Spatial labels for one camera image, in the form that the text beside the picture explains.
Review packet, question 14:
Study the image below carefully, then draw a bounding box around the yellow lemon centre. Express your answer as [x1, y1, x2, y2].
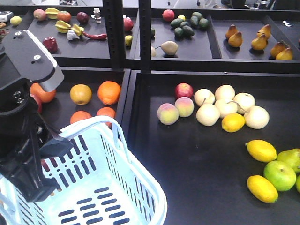
[221, 113, 245, 133]

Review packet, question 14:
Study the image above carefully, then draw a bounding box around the white pear fruit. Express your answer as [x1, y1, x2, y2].
[244, 105, 270, 129]
[196, 104, 220, 127]

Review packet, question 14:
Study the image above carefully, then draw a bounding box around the yellow lemon front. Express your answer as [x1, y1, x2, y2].
[247, 175, 278, 203]

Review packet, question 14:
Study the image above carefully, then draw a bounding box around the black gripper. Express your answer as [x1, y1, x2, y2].
[0, 84, 73, 202]

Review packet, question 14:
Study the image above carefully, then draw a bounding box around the red chili pepper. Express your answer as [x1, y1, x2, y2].
[82, 32, 107, 40]

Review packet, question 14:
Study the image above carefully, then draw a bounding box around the peach right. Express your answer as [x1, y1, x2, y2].
[175, 97, 195, 118]

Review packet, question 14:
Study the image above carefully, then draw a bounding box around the yellow starfruit left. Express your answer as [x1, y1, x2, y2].
[55, 20, 71, 33]

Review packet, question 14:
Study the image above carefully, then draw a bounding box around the peach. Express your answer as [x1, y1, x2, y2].
[175, 97, 195, 118]
[157, 103, 179, 125]

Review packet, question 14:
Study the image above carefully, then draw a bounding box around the large orange far right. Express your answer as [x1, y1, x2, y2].
[97, 81, 121, 105]

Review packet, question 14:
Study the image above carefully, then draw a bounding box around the orange behind centre apple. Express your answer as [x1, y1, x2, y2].
[30, 83, 56, 103]

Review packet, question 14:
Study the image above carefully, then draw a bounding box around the green pear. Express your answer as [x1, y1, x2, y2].
[277, 148, 300, 173]

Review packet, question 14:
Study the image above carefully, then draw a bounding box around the yellow lemon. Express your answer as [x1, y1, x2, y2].
[247, 175, 278, 203]
[245, 139, 277, 163]
[221, 113, 245, 133]

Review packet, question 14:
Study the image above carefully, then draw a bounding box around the red bell pepper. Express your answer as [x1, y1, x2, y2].
[43, 37, 58, 53]

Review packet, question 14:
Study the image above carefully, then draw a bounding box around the yellow lemon right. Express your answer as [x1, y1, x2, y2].
[245, 139, 277, 163]

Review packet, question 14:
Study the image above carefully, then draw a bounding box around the red apple beside peaches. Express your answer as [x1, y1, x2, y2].
[175, 82, 194, 99]

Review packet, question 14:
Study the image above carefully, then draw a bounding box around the black basket display tray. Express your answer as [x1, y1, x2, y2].
[122, 71, 300, 225]

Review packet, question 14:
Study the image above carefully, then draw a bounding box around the white pear fruit front right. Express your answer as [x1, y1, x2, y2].
[244, 105, 270, 129]

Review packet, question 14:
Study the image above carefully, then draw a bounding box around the red apple centre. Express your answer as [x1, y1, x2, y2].
[30, 94, 42, 113]

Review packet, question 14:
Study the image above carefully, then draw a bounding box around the pale mango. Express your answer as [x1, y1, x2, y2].
[160, 40, 178, 55]

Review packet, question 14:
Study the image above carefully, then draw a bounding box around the black rear vegetable tray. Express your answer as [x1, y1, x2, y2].
[0, 6, 141, 68]

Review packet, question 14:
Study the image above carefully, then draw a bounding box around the yellow starfruit right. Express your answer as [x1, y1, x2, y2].
[71, 24, 84, 37]

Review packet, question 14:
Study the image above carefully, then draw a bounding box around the light blue plastic basket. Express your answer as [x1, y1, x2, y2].
[0, 116, 167, 225]

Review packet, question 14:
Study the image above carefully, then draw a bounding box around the small orange far right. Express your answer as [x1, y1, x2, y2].
[96, 106, 116, 119]

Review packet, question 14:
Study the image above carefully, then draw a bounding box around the small orange right front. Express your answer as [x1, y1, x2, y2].
[69, 111, 92, 124]

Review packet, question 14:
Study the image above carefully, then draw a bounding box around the peach left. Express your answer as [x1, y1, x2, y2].
[157, 103, 179, 125]

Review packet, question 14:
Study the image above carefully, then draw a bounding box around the white pear fruit front left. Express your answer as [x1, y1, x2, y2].
[196, 104, 220, 127]

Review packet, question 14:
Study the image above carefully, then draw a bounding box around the small orange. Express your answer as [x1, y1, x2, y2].
[69, 111, 92, 124]
[96, 106, 116, 119]

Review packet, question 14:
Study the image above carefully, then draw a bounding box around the black rear avocado tray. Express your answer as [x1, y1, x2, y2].
[150, 9, 300, 74]

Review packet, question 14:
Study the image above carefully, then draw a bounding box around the black vertical rack post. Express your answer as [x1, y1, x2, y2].
[102, 0, 151, 72]

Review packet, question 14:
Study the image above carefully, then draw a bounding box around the yellow round fruit right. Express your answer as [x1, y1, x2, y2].
[69, 84, 92, 105]

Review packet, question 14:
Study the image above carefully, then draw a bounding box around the black wooden apple display table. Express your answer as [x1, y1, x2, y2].
[30, 67, 129, 129]

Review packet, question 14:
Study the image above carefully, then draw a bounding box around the green apple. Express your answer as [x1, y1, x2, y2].
[263, 160, 296, 192]

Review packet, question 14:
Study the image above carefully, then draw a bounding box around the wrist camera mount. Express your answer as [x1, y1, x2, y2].
[0, 30, 64, 92]

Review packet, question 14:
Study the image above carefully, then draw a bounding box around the white garlic bulb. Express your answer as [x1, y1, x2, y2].
[67, 30, 80, 41]

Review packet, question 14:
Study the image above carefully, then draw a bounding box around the yellow starfruit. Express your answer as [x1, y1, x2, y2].
[71, 24, 84, 37]
[55, 20, 71, 33]

